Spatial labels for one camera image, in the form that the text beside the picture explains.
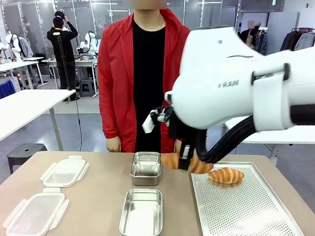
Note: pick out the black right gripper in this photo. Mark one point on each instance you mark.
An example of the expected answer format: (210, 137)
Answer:
(180, 129)

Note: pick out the golden croissant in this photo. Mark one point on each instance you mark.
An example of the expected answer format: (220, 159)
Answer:
(226, 175)
(169, 159)

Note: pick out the clear plastic clip lid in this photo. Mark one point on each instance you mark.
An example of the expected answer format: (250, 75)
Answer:
(37, 214)
(64, 172)

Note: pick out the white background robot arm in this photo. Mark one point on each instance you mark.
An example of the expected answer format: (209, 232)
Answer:
(89, 43)

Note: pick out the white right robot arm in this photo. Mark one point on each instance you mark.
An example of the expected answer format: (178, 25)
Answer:
(221, 73)

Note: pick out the person's right forearm red sleeve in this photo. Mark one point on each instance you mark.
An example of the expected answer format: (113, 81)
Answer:
(110, 118)

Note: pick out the stainless steel rectangular container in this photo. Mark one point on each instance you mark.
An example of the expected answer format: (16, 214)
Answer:
(140, 214)
(145, 169)

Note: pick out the person's left hand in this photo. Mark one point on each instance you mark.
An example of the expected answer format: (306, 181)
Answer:
(176, 147)

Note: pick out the person's right hand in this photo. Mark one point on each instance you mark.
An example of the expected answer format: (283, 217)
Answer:
(113, 145)

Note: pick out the perforated metal baking tray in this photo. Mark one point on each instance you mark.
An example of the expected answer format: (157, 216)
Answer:
(241, 211)

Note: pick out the person in red jacket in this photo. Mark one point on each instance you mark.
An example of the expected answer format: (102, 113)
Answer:
(147, 86)

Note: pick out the white table with grey leg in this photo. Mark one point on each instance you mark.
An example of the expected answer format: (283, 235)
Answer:
(283, 136)

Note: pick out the grey plastic stool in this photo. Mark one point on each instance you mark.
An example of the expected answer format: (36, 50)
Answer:
(86, 87)

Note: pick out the grey background workbench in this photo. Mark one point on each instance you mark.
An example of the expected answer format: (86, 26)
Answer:
(83, 64)

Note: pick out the person in dark coat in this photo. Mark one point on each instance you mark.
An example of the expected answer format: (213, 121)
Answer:
(253, 37)

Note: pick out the black plastic stool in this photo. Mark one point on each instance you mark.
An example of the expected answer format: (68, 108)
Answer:
(25, 152)

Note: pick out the clothes rack with garments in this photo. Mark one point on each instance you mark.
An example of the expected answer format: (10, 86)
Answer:
(299, 40)

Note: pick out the person in black with cap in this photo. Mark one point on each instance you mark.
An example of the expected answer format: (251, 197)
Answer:
(61, 49)

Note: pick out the large white table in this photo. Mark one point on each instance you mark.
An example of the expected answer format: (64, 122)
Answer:
(22, 110)

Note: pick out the blue chair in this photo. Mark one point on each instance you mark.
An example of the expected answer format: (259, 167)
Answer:
(7, 89)

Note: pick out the white background desk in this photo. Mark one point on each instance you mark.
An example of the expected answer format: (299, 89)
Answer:
(17, 66)

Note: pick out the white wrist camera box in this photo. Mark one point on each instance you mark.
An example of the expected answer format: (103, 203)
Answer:
(148, 124)

